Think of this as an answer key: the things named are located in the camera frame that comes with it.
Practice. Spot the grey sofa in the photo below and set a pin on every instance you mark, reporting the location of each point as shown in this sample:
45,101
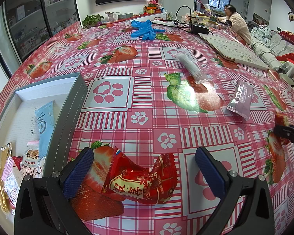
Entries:
267,53

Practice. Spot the glass door cabinet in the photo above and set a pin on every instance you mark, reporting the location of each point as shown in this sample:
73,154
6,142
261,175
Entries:
39,17

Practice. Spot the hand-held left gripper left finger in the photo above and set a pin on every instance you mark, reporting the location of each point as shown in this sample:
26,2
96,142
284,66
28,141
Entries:
78,173

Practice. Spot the yellow snack packet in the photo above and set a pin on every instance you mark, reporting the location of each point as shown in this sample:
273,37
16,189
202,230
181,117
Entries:
2,193

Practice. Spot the pink flower pot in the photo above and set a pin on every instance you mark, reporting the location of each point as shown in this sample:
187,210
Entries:
152,3

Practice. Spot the red cushion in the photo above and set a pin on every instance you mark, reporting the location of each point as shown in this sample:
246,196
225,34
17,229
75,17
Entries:
292,38

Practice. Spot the pair of blue disposable gloves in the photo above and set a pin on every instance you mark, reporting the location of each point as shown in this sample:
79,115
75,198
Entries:
145,30

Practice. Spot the white folding board with stickers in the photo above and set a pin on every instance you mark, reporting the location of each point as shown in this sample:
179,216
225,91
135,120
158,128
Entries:
235,51

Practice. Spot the large red printed snack packet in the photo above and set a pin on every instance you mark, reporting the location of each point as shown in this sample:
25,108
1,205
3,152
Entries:
142,183

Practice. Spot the small white carton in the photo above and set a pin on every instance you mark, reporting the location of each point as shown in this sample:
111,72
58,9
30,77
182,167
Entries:
110,16

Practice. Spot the light blue snack packet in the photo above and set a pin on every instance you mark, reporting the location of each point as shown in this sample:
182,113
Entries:
45,127

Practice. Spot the yellow cookie packet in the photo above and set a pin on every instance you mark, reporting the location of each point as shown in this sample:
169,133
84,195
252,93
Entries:
6,154

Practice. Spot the white pink snack packet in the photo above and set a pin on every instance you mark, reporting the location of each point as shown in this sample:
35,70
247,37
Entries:
33,160
12,186

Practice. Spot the plain red snack packet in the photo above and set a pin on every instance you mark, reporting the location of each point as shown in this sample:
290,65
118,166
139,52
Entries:
17,162

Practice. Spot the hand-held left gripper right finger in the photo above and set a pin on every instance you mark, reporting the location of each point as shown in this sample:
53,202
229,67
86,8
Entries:
212,173

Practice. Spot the black power adapter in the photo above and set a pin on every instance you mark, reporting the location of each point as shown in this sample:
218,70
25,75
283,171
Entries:
199,29

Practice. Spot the pale purple snack packet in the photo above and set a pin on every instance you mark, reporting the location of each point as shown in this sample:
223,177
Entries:
241,100

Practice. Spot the grey storage box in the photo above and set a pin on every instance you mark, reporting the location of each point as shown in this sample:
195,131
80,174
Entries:
71,102

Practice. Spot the green potted plant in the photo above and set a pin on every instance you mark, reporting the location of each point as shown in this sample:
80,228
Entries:
93,20

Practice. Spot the pale blue quilt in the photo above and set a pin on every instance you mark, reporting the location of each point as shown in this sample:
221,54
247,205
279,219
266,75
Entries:
261,34

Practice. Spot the pink strawberry print tablecloth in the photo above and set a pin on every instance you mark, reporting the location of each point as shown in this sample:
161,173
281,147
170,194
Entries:
149,102

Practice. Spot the translucent pale snack packet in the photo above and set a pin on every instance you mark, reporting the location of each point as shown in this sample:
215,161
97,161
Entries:
190,66

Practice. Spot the small framed wall picture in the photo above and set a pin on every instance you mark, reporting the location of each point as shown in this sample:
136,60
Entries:
291,16

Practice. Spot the small red patterned snack packet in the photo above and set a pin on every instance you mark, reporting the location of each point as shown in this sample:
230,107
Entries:
281,120

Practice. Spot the grey-green flat box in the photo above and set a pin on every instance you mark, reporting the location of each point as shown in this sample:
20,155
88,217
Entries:
125,16

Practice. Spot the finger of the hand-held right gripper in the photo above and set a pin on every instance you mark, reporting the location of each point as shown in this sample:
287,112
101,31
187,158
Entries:
292,134

